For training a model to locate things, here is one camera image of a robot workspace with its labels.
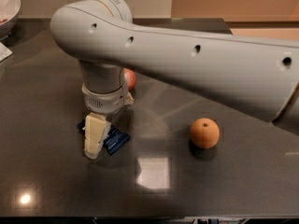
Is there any white paper sheet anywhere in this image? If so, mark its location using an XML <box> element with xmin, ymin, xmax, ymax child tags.
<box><xmin>0</xmin><ymin>42</ymin><xmax>13</xmax><ymax>62</ymax></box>

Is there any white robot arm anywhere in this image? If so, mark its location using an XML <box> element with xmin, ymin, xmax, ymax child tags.
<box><xmin>50</xmin><ymin>0</ymin><xmax>299</xmax><ymax>133</ymax></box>

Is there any white bowl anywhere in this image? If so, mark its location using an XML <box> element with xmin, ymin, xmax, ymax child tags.
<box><xmin>0</xmin><ymin>0</ymin><xmax>21</xmax><ymax>40</ymax></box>

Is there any blue rxbar blueberry wrapper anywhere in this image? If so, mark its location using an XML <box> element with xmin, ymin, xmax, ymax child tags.
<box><xmin>77</xmin><ymin>119</ymin><xmax>131</xmax><ymax>155</ymax></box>

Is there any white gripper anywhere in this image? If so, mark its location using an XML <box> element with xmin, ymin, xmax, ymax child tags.
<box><xmin>81</xmin><ymin>84</ymin><xmax>134</xmax><ymax>160</ymax></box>

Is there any red apple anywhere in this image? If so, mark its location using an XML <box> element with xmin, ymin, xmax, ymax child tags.
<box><xmin>124</xmin><ymin>69</ymin><xmax>136</xmax><ymax>91</ymax></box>

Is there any orange fruit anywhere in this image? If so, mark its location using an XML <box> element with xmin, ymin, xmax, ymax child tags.
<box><xmin>190</xmin><ymin>118</ymin><xmax>220</xmax><ymax>149</ymax></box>

